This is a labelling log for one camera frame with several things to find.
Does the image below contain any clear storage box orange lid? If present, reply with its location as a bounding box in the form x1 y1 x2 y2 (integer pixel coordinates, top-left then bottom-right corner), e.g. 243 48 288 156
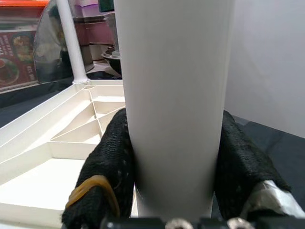
0 0 52 94

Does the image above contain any red food poster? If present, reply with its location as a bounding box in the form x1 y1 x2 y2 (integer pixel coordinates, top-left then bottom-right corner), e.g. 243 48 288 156
0 30 40 88

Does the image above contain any black table cloth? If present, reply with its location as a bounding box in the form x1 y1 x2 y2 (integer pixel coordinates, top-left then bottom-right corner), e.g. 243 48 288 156
0 70 305 215

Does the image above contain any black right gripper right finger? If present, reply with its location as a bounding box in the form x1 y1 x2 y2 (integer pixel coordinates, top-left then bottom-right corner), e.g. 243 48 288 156
213 110 293 219

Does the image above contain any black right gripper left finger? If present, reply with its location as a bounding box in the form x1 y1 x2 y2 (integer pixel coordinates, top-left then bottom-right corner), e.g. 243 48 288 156
61 108 138 229

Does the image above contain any yellow rubber band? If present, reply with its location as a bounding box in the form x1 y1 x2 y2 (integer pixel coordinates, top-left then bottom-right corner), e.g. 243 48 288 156
66 176 121 217

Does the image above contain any white plastic table leg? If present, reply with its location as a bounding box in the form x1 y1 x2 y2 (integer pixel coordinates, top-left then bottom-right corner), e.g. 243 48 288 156
113 0 235 219
56 0 91 84

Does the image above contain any white plastic table top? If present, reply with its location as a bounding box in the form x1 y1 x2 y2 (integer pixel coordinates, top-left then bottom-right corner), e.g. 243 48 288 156
0 79 143 229

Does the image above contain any pink translucent storage box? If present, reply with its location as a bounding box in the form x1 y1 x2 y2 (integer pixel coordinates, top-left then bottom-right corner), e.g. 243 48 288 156
72 0 116 46

